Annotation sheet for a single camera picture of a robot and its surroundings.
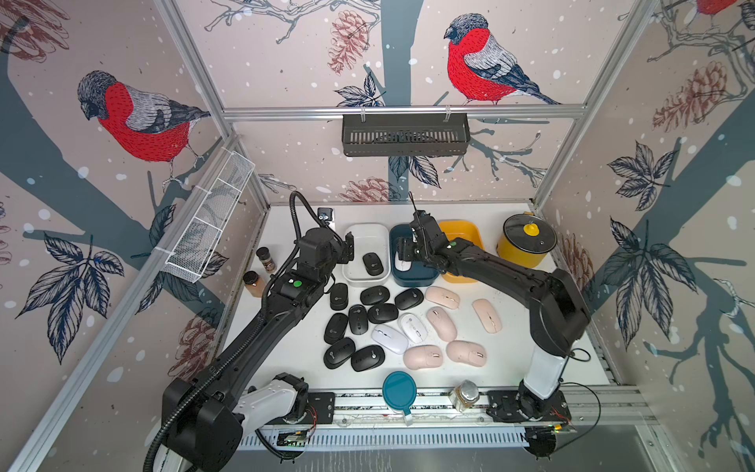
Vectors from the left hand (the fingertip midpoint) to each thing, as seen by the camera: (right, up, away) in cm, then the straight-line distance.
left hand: (341, 226), depth 77 cm
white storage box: (+5, -4, +29) cm, 30 cm away
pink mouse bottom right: (+35, -35, +2) cm, 50 cm away
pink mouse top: (+30, -23, +15) cm, 41 cm away
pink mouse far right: (+43, -27, +10) cm, 52 cm away
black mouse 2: (+8, -22, +15) cm, 28 cm away
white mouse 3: (+18, -13, +23) cm, 32 cm away
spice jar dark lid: (-28, -9, +16) cm, 33 cm away
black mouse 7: (+7, -37, +3) cm, 38 cm away
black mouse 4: (+11, -27, +10) cm, 31 cm away
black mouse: (-3, -22, +17) cm, 28 cm away
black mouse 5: (-3, -31, +8) cm, 32 cm away
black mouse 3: (+7, -13, +22) cm, 26 cm away
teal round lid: (+15, -40, -7) cm, 44 cm away
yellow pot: (+53, -8, +18) cm, 57 cm away
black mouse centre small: (+3, -28, +10) cm, 30 cm away
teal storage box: (+23, -16, +16) cm, 32 cm away
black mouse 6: (-1, -35, +3) cm, 36 cm away
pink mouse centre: (+29, -30, +8) cm, 43 cm away
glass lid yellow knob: (+60, -2, +17) cm, 62 cm away
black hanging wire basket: (+19, +34, +27) cm, 47 cm away
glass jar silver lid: (+30, -39, -11) cm, 50 cm away
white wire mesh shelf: (-44, -7, +6) cm, 45 cm away
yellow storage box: (+42, -2, +30) cm, 52 cm away
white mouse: (+13, -33, +6) cm, 36 cm away
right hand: (+18, -5, +14) cm, 23 cm away
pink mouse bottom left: (+22, -36, +3) cm, 43 cm away
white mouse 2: (+20, -30, +8) cm, 37 cm away
